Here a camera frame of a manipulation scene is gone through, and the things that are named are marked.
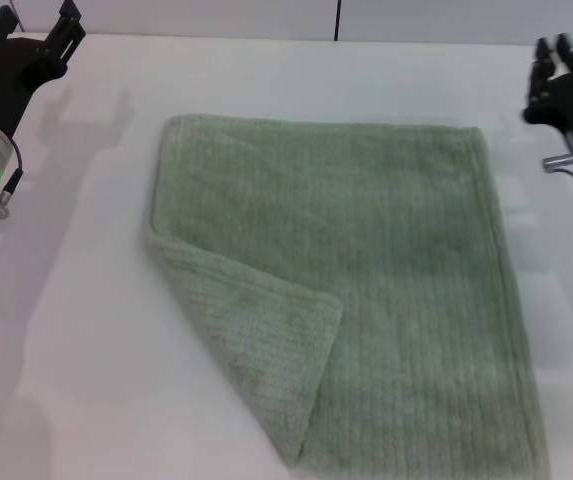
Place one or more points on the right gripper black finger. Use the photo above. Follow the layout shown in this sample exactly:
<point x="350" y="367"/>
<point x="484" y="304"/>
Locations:
<point x="542" y="65"/>
<point x="563" y="50"/>

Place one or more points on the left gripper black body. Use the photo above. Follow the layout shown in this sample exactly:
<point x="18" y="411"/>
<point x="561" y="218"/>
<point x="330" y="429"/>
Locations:
<point x="6" y="70"/>

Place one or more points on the green terry towel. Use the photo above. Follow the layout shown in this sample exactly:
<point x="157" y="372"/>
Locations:
<point x="336" y="240"/>

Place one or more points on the black vertical wall strip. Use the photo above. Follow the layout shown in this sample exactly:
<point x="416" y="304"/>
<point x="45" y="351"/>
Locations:
<point x="337" y="17"/>

